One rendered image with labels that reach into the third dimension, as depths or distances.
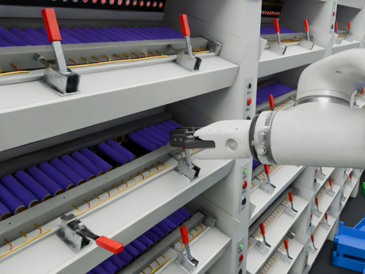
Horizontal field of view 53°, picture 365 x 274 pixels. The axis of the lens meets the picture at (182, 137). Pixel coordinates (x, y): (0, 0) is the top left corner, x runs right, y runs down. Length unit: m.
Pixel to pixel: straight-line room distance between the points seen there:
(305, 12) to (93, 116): 1.11
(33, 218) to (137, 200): 0.17
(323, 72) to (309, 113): 0.06
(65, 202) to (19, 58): 0.20
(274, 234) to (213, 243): 0.47
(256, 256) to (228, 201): 0.36
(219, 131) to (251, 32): 0.30
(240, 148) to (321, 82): 0.15
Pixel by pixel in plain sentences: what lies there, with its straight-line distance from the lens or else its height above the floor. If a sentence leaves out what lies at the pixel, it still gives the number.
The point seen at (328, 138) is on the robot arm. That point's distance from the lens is 0.53.
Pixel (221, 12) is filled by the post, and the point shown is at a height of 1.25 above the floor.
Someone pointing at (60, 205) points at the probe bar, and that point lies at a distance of 0.53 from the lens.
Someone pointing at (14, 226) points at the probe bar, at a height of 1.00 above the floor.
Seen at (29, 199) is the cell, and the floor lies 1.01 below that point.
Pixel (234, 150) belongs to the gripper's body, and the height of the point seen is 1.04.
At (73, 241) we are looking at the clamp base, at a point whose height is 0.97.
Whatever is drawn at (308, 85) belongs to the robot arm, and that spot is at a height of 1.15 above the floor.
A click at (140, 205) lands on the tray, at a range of 0.59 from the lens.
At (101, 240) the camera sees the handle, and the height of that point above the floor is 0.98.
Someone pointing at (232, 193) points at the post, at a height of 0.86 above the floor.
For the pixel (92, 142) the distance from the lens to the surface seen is 0.67.
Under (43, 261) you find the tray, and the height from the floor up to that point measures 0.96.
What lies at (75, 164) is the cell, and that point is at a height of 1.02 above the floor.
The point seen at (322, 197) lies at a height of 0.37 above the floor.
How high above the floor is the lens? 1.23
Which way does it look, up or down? 17 degrees down
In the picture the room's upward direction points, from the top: straight up
